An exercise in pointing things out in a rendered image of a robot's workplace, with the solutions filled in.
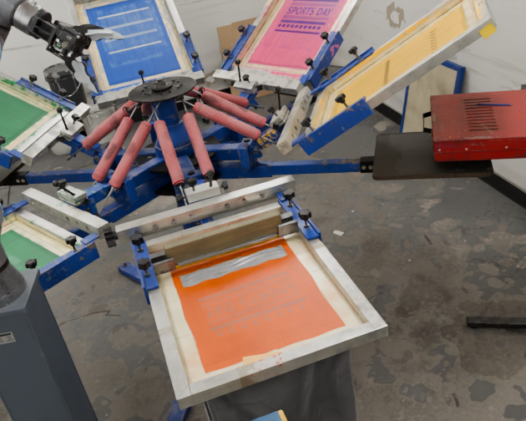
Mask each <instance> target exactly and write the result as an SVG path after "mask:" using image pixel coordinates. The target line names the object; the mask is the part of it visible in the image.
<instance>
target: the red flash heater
mask: <svg viewBox="0 0 526 421"><path fill-rule="evenodd" d="M477 104H512V105H477ZM430 108H431V118H432V145H433V153H434V160H435V162H440V161H462V160H503V159H524V158H526V89H519V90H506V91H493V92H480V93H467V94H443V95H431V96H430Z"/></svg>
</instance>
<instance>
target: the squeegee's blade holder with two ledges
mask: <svg viewBox="0 0 526 421"><path fill-rule="evenodd" d="M274 237H276V233H272V234H269V235H266V236H262V237H259V238H255V239H253V240H250V241H245V242H242V243H240V244H237V245H233V246H229V247H226V248H223V249H220V250H218V251H213V252H210V253H207V254H204V255H202V256H197V257H194V258H191V259H188V260H185V261H181V262H178V265H179V266H184V265H187V264H190V263H193V262H196V261H201V260H204V259H206V258H209V257H212V256H217V255H219V254H222V253H226V252H228V251H233V250H236V249H239V248H241V247H244V246H249V245H252V244H255V243H257V242H261V241H265V240H268V239H271V238H274Z"/></svg>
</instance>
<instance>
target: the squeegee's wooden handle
mask: <svg viewBox="0 0 526 421"><path fill-rule="evenodd" d="M281 224H282V221H281V214H280V213H279V211H275V212H272V213H270V214H266V215H263V216H258V217H256V218H253V219H249V220H247V221H242V222H239V223H236V224H234V225H230V226H226V227H222V228H220V229H217V230H213V231H209V232H206V233H203V234H200V235H197V236H192V237H189V238H186V239H184V240H180V241H176V242H173V243H169V244H167V245H164V252H165V255H166V258H167V259H170V258H174V263H175V265H176V266H177V265H178V262H181V261H185V260H188V259H191V258H194V257H197V256H202V255H204V254H207V253H210V252H213V251H218V250H220V249H223V248H226V247H229V246H233V245H237V244H240V243H242V242H245V241H250V240H253V239H255V238H259V237H262V236H266V235H269V234H272V233H276V234H278V228H277V226H278V225H281Z"/></svg>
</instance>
